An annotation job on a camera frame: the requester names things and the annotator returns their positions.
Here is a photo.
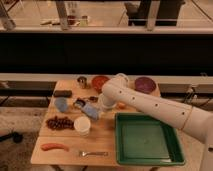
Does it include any wooden table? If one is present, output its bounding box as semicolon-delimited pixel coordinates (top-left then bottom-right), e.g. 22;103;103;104
30;79;168;167

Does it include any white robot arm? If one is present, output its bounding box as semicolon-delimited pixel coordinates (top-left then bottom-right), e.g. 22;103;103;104
98;73;213;171

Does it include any purple bowl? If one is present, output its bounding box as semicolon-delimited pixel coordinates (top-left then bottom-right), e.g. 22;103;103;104
135;77;156;94

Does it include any black handled utensil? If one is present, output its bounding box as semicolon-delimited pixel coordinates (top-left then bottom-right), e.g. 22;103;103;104
88;96;98;103

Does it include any bunch of dark grapes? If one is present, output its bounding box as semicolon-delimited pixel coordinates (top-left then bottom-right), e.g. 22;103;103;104
46;116;74;130

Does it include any red bowl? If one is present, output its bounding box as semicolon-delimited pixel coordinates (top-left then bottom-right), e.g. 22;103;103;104
91;75;109;93

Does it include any orange sausage toy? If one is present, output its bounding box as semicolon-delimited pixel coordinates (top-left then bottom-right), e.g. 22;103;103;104
41;143;69;151

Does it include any blue sponge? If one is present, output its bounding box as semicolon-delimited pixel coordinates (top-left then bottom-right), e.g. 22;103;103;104
82;104;99;120

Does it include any metal fork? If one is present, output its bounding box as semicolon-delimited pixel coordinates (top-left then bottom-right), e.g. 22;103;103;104
79;151;108;157

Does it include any small metal cup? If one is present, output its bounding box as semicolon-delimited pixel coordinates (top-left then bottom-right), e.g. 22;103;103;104
77;76;87;89

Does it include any dark brown block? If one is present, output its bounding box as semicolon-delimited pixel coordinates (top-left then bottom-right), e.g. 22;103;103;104
53;90;72;98

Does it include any green plastic tray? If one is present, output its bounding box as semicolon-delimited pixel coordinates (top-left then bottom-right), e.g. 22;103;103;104
115;113;185;166

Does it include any white paper cup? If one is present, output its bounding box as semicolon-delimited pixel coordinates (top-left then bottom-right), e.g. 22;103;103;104
74;116;91;136

